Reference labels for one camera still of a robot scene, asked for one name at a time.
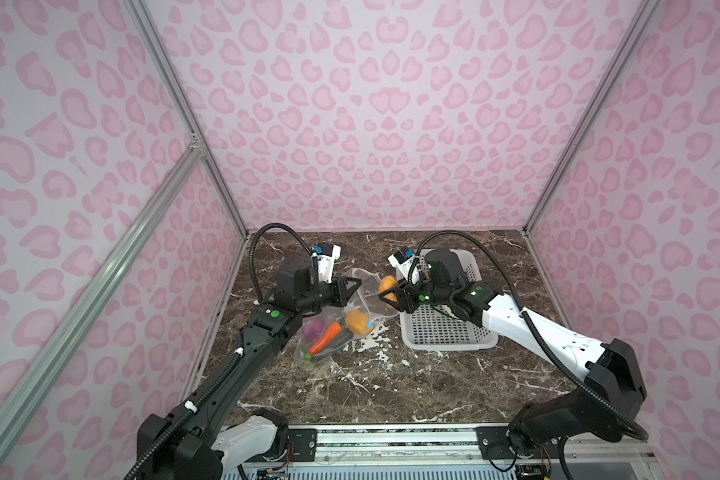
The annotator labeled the white perforated plastic basket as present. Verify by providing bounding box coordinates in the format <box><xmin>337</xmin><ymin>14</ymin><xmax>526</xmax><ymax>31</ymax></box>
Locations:
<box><xmin>399</xmin><ymin>248</ymin><xmax>499</xmax><ymax>352</ymax></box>

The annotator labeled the aluminium corner post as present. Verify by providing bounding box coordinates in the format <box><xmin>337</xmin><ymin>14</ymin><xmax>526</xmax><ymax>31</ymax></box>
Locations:
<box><xmin>123</xmin><ymin>0</ymin><xmax>249</xmax><ymax>238</ymax></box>
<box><xmin>523</xmin><ymin>0</ymin><xmax>665</xmax><ymax>237</ymax></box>

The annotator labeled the yellow toy potato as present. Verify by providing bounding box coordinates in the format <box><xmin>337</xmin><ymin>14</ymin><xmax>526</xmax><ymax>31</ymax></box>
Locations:
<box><xmin>345</xmin><ymin>310</ymin><xmax>374</xmax><ymax>337</ymax></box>

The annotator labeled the aluminium corner post left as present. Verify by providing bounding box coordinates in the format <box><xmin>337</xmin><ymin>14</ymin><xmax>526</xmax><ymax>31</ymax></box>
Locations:
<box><xmin>123</xmin><ymin>0</ymin><xmax>249</xmax><ymax>238</ymax></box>

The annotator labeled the purple toy onion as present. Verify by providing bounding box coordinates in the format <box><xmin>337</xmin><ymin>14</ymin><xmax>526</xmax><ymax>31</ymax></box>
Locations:
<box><xmin>300</xmin><ymin>318</ymin><xmax>327</xmax><ymax>343</ymax></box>

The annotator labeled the aluminium diagonal wall bar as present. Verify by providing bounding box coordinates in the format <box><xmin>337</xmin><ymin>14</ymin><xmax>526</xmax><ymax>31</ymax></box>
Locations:
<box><xmin>0</xmin><ymin>143</ymin><xmax>204</xmax><ymax>466</ymax></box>

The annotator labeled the brown toy bread roll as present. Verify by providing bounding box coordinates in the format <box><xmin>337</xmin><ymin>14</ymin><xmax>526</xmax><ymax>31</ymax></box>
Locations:
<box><xmin>378</xmin><ymin>275</ymin><xmax>398</xmax><ymax>303</ymax></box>

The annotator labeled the dark toy eggplant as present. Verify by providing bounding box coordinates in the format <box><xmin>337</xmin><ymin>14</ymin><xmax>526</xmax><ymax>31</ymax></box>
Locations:
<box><xmin>304</xmin><ymin>330</ymin><xmax>355</xmax><ymax>363</ymax></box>

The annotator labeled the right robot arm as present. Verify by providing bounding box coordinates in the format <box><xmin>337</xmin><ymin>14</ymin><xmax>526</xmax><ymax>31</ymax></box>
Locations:
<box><xmin>379</xmin><ymin>248</ymin><xmax>647</xmax><ymax>457</ymax></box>

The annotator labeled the aluminium corner post right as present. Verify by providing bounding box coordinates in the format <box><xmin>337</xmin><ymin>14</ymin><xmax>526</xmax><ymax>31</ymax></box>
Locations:
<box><xmin>523</xmin><ymin>0</ymin><xmax>665</xmax><ymax>237</ymax></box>

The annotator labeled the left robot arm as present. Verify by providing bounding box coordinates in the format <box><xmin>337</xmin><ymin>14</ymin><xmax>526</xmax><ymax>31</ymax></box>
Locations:
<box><xmin>126</xmin><ymin>255</ymin><xmax>362</xmax><ymax>479</ymax></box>

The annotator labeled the clear zip top bag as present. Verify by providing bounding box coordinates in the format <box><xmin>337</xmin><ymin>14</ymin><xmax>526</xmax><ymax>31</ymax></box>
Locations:
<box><xmin>293</xmin><ymin>268</ymin><xmax>398</xmax><ymax>366</ymax></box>

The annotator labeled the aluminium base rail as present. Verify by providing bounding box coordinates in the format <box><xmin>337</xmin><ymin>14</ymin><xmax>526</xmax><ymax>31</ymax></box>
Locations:
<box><xmin>221</xmin><ymin>419</ymin><xmax>661</xmax><ymax>480</ymax></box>

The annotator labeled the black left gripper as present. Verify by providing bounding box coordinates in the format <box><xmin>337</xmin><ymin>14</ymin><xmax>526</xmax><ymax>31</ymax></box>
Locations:
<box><xmin>296</xmin><ymin>274</ymin><xmax>362</xmax><ymax>316</ymax></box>

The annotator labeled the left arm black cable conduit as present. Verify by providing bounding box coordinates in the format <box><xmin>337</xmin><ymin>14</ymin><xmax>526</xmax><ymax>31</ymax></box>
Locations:
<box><xmin>122</xmin><ymin>222</ymin><xmax>316</xmax><ymax>480</ymax></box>

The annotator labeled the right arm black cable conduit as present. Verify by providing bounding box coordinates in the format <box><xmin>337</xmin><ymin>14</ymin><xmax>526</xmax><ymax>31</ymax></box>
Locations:
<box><xmin>407</xmin><ymin>230</ymin><xmax>649</xmax><ymax>442</ymax></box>

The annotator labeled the orange toy carrot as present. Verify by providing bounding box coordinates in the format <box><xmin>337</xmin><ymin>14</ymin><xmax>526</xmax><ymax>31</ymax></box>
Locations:
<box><xmin>309</xmin><ymin>322</ymin><xmax>343</xmax><ymax>357</ymax></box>

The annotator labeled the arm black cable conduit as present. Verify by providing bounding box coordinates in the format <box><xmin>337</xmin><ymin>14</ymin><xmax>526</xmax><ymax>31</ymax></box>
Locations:
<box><xmin>122</xmin><ymin>222</ymin><xmax>316</xmax><ymax>480</ymax></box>
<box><xmin>407</xmin><ymin>230</ymin><xmax>649</xmax><ymax>442</ymax></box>

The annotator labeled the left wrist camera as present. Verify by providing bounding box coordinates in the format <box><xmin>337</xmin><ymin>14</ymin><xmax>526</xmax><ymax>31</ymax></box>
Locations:
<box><xmin>313</xmin><ymin>242</ymin><xmax>341</xmax><ymax>284</ymax></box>

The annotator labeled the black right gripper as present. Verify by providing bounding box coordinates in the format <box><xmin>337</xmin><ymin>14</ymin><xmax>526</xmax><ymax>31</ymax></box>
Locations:
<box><xmin>378</xmin><ymin>273</ymin><xmax>454</xmax><ymax>313</ymax></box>

